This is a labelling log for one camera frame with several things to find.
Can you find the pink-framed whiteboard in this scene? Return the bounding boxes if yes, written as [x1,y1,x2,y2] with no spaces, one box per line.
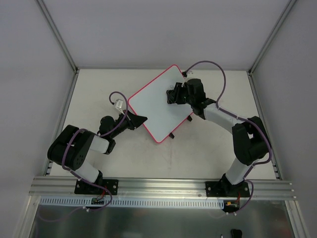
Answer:
[128,64,193,143]

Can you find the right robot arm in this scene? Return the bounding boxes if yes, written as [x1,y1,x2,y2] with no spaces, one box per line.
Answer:
[166,78,272,196]

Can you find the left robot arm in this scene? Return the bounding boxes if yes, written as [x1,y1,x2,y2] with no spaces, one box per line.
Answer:
[47,111,148,193]

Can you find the black object bottom edge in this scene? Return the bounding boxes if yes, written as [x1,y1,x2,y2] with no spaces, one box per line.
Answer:
[231,229,243,238]

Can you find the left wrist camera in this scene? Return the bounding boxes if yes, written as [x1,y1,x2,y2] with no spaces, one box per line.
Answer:
[114,99,124,114]

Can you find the whiteboard wire stand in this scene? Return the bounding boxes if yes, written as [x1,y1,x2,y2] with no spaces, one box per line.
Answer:
[168,114,194,139]

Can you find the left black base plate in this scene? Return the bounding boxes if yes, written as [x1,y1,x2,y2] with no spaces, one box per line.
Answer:
[74,179,119,195]

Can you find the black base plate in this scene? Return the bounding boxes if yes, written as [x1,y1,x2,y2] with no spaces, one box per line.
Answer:
[205,181,251,198]
[74,179,119,195]

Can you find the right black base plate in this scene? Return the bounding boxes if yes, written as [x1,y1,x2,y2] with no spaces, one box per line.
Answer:
[205,181,251,198]

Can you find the aluminium mounting rail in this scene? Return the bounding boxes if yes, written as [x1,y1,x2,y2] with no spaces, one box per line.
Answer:
[28,176,297,200]

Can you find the left aluminium frame post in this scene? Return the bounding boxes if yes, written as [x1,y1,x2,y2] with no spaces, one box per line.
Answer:
[34,0,79,74]

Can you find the aluminium frame post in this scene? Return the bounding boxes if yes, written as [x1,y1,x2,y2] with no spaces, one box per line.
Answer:
[248,0,297,75]
[34,0,79,74]

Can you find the white slotted cable duct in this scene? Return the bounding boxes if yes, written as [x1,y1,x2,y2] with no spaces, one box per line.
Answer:
[39,196,224,210]

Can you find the right aluminium frame post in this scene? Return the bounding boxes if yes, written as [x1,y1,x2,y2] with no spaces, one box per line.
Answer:
[248,0,297,75]

